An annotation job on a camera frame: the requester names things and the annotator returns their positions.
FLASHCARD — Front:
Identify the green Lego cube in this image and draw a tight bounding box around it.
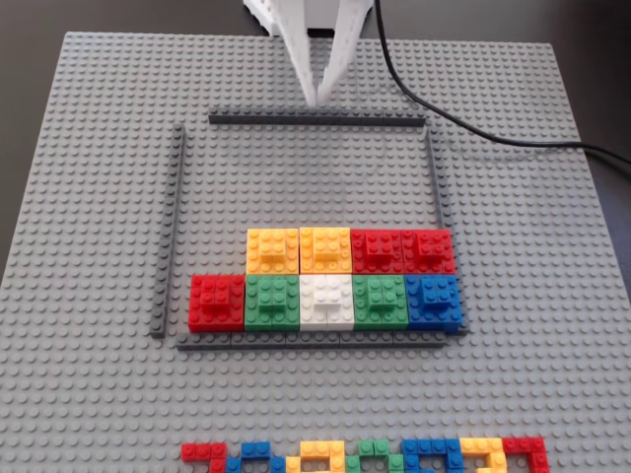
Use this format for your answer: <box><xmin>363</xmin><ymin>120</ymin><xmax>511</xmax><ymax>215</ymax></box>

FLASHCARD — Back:
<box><xmin>352</xmin><ymin>274</ymin><xmax>410</xmax><ymax>330</ymax></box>
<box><xmin>244</xmin><ymin>274</ymin><xmax>302</xmax><ymax>332</ymax></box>

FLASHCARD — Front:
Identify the green Lego letter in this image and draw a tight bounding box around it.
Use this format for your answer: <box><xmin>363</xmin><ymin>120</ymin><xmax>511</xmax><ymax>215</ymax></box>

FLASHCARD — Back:
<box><xmin>344</xmin><ymin>439</ymin><xmax>405</xmax><ymax>473</ymax></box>

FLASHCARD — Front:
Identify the blue Lego letter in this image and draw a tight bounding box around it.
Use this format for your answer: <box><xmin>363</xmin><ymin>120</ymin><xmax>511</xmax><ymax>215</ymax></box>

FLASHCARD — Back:
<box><xmin>209</xmin><ymin>440</ymin><xmax>288</xmax><ymax>473</ymax></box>
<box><xmin>401</xmin><ymin>438</ymin><xmax>463</xmax><ymax>473</ymax></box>

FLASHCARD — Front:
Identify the dark gray Lego strip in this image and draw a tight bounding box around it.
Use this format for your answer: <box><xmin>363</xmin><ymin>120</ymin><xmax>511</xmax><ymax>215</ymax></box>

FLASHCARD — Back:
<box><xmin>175</xmin><ymin>330</ymin><xmax>451</xmax><ymax>352</ymax></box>
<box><xmin>149</xmin><ymin>122</ymin><xmax>187</xmax><ymax>339</ymax></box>
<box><xmin>207</xmin><ymin>104</ymin><xmax>427</xmax><ymax>128</ymax></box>
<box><xmin>422</xmin><ymin>129</ymin><xmax>468</xmax><ymax>337</ymax></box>

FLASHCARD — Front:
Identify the red Lego cube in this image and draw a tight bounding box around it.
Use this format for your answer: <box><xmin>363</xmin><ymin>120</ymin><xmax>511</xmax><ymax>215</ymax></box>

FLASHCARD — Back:
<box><xmin>350</xmin><ymin>229</ymin><xmax>406</xmax><ymax>275</ymax></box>
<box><xmin>188</xmin><ymin>274</ymin><xmax>246</xmax><ymax>332</ymax></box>
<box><xmin>402</xmin><ymin>228</ymin><xmax>458</xmax><ymax>275</ymax></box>

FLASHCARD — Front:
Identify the yellow Lego cube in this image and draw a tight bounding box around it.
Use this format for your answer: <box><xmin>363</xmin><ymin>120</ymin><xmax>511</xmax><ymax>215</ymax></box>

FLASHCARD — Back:
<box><xmin>245</xmin><ymin>228</ymin><xmax>302</xmax><ymax>276</ymax></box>
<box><xmin>298</xmin><ymin>226</ymin><xmax>353</xmax><ymax>275</ymax></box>

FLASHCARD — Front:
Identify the yellow Lego letter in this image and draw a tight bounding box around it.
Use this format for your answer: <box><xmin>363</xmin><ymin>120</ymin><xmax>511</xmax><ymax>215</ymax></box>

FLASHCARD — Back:
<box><xmin>285</xmin><ymin>439</ymin><xmax>347</xmax><ymax>473</ymax></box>
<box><xmin>460</xmin><ymin>437</ymin><xmax>508</xmax><ymax>473</ymax></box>

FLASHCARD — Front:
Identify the red Lego letter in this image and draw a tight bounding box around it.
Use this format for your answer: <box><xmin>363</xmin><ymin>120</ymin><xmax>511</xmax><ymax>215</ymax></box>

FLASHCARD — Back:
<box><xmin>180</xmin><ymin>441</ymin><xmax>229</xmax><ymax>464</ymax></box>
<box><xmin>501</xmin><ymin>436</ymin><xmax>550</xmax><ymax>473</ymax></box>

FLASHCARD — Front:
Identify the blue Lego cube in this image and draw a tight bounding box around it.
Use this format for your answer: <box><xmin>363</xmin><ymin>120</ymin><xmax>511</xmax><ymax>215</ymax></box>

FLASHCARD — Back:
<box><xmin>404</xmin><ymin>273</ymin><xmax>465</xmax><ymax>335</ymax></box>

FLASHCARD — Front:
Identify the gray Lego baseplate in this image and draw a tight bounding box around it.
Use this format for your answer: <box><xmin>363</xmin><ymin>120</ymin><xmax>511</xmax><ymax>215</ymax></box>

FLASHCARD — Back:
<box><xmin>0</xmin><ymin>32</ymin><xmax>631</xmax><ymax>473</ymax></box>

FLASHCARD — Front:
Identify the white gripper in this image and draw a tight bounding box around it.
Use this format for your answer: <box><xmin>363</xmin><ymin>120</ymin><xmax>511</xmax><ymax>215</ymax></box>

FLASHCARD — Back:
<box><xmin>243</xmin><ymin>0</ymin><xmax>377</xmax><ymax>108</ymax></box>

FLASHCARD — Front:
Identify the black cable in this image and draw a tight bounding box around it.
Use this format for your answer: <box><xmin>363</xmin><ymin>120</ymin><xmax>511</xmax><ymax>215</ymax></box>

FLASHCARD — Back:
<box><xmin>373</xmin><ymin>0</ymin><xmax>631</xmax><ymax>169</ymax></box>

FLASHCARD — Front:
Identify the white Lego cube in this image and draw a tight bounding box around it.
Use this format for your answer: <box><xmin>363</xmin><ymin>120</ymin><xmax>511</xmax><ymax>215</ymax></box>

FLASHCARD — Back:
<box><xmin>298</xmin><ymin>273</ymin><xmax>356</xmax><ymax>331</ymax></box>

